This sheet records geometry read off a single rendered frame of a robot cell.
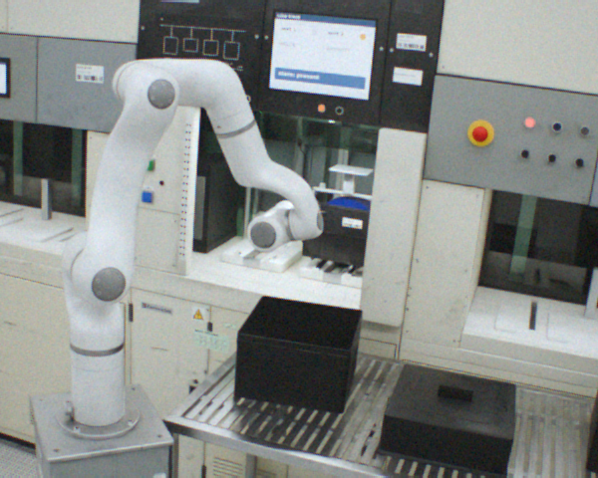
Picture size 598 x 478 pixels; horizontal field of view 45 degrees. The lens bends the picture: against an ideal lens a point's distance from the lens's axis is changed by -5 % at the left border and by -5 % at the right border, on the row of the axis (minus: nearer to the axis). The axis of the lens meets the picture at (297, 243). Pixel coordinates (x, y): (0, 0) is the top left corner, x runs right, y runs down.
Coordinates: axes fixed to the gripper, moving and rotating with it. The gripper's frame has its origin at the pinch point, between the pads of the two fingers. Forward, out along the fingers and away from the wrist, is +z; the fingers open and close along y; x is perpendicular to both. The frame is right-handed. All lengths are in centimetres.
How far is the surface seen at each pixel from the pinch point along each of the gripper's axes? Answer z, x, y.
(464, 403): -27, -33, 50
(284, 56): 14.0, 37.3, -14.6
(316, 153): 104, -5, -29
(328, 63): 13.9, 36.7, -2.0
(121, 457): -63, -46, -18
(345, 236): 33.9, -16.1, 2.8
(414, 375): -17, -33, 36
